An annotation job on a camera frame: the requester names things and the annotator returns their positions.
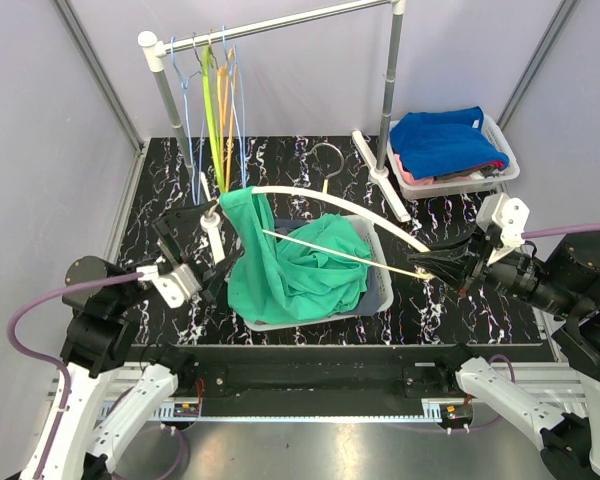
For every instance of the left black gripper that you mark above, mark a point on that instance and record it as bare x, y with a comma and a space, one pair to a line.
211, 276

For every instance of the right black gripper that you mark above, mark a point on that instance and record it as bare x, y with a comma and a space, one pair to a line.
450, 262

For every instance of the light blue wire hanger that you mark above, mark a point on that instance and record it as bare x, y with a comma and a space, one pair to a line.
184, 81

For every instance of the cream curved wooden hanger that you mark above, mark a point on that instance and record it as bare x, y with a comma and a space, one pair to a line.
341, 203

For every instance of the green t-shirt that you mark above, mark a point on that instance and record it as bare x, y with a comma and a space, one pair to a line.
255, 278

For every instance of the lime green hanger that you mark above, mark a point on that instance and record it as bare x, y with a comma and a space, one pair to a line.
207, 63

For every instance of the dark navy tank top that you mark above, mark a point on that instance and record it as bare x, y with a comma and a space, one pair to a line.
324, 269

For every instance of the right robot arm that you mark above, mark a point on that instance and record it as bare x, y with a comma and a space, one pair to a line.
567, 287

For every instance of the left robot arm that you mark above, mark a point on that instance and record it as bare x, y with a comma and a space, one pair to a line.
97, 342

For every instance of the small white laundry basket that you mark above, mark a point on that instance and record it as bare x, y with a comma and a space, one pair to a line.
489, 176

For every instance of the large white perforated basket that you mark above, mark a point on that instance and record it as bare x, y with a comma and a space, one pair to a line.
380, 280

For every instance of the folded blue clothes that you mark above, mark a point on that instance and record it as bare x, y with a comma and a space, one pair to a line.
439, 144

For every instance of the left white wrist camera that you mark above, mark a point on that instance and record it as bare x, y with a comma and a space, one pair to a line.
176, 287

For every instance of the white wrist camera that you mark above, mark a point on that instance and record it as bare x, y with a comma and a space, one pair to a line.
508, 216
176, 287

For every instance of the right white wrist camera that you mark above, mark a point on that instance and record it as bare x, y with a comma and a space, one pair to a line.
508, 216

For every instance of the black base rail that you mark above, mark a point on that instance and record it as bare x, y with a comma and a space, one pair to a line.
332, 383

